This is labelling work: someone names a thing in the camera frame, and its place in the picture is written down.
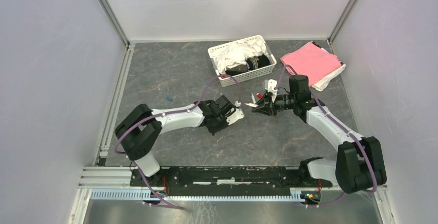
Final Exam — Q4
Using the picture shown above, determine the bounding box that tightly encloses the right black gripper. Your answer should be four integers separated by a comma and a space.
252, 92, 296, 117

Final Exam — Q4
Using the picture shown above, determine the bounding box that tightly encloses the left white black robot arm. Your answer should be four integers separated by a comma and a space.
114, 95, 244, 187

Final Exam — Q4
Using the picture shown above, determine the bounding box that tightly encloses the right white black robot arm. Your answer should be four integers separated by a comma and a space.
250, 75, 387, 194

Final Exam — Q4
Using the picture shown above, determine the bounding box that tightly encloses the black cloth in basket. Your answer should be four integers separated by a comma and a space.
225, 55, 271, 76

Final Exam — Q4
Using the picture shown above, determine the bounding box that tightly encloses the white plastic basket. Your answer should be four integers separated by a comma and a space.
207, 35, 277, 87

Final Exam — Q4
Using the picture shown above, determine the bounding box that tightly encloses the white cloth under pink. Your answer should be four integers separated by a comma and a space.
306, 41, 346, 91

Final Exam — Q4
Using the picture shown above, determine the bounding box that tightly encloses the white cloth in basket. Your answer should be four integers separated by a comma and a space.
212, 39, 268, 74

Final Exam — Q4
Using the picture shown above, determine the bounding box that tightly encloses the pink folded cloth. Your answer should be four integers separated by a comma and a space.
280, 42, 346, 91

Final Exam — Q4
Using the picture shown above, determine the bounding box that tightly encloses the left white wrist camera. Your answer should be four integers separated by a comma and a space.
226, 101, 244, 126

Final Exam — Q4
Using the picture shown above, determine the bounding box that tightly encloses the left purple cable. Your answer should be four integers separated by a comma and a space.
113, 74, 242, 210

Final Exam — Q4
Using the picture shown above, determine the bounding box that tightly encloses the purple cable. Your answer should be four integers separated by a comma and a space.
113, 74, 242, 210
276, 64, 378, 207

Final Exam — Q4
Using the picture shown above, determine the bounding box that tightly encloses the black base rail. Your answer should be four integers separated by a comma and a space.
147, 166, 332, 197

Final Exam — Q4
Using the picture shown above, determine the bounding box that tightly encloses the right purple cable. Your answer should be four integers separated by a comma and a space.
276, 64, 378, 207

